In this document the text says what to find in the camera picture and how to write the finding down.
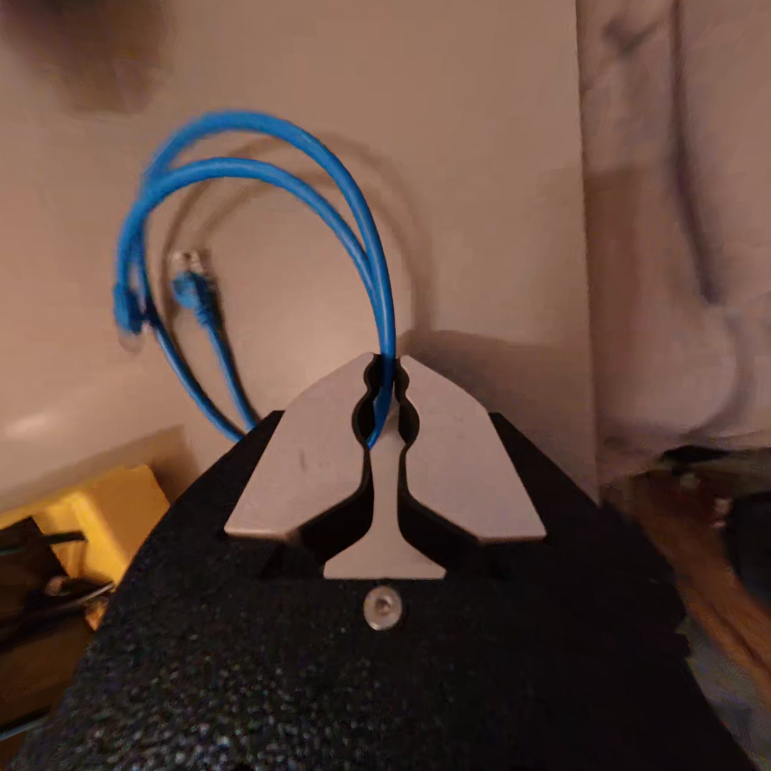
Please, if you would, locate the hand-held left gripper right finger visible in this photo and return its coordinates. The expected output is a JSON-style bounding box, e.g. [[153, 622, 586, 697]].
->
[[393, 354, 548, 548]]

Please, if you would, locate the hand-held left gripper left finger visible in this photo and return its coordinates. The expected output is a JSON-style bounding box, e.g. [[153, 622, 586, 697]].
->
[[223, 353, 380, 549]]

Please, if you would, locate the blue network cable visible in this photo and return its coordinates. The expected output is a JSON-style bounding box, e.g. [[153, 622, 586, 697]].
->
[[113, 108, 398, 451]]

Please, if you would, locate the yellow plastic bin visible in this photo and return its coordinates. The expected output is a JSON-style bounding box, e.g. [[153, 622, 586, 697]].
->
[[0, 463, 172, 633]]

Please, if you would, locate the grey desk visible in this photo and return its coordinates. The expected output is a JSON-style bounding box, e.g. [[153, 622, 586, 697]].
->
[[0, 0, 600, 501]]

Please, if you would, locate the person's grey sweater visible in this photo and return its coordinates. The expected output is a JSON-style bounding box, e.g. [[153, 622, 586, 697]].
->
[[575, 0, 771, 483]]

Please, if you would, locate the black cable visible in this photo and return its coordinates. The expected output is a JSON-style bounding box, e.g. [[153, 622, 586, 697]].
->
[[0, 527, 115, 657]]

